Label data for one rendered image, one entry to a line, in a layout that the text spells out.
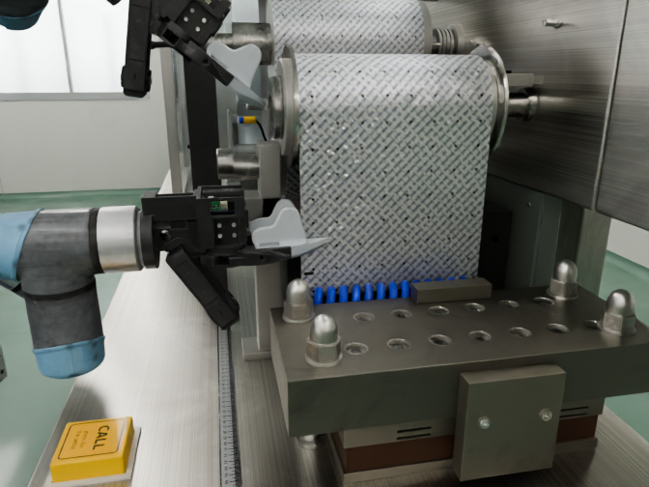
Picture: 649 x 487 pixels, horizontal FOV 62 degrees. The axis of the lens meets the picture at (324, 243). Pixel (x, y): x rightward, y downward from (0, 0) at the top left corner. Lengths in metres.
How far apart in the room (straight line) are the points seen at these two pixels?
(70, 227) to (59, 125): 5.79
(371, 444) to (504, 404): 0.13
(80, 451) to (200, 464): 0.12
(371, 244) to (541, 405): 0.26
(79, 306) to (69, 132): 5.77
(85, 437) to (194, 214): 0.26
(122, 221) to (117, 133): 5.69
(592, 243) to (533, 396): 0.48
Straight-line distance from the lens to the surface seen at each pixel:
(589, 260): 1.00
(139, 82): 0.68
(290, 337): 0.57
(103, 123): 6.31
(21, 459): 2.29
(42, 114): 6.43
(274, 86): 0.65
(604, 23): 0.69
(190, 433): 0.67
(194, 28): 0.67
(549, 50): 0.77
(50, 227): 0.63
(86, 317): 0.67
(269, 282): 0.75
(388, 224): 0.67
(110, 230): 0.62
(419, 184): 0.67
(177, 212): 0.62
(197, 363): 0.80
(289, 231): 0.62
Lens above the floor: 1.29
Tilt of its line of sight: 18 degrees down
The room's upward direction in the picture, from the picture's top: straight up
